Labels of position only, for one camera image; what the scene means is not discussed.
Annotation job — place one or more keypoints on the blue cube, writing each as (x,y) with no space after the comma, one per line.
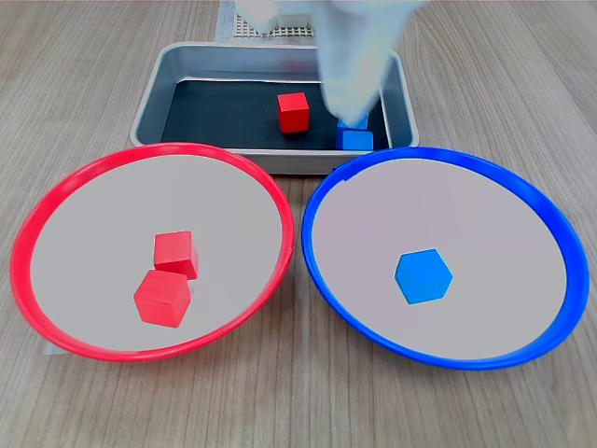
(354,140)
(354,125)
(423,275)

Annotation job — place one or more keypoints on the blue-rimmed white plate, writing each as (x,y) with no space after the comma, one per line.
(490,233)

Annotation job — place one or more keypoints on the steel tray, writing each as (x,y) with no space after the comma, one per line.
(224,60)

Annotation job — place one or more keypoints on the black tray mat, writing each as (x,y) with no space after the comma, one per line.
(219,116)

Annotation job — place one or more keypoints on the red cube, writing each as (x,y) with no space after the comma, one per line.
(175,252)
(162,298)
(293,112)

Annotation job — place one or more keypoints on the clear tape piece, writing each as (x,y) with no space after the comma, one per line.
(53,350)
(225,23)

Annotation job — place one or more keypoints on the pale perforated base plate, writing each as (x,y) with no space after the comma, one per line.
(298,32)

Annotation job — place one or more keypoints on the red-rimmed white plate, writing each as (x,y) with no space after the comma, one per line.
(116,210)

